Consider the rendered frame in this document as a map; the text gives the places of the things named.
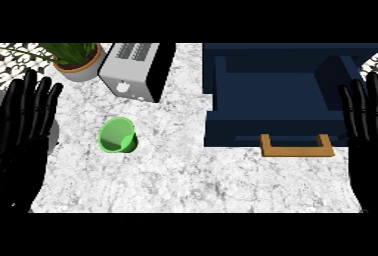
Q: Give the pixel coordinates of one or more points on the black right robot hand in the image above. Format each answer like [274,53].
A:
[363,146]

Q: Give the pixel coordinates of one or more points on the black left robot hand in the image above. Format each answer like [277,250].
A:
[22,133]

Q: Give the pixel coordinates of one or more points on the green cup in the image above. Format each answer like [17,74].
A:
[118,135]

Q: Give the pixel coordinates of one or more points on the dark blue open drawer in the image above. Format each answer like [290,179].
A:
[277,100]

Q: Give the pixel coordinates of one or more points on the potted green plant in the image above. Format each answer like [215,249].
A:
[75,61]

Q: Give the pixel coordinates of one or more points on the grey toaster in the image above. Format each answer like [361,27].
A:
[134,71]

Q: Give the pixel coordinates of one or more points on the dark blue cabinet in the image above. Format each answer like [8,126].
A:
[289,50]

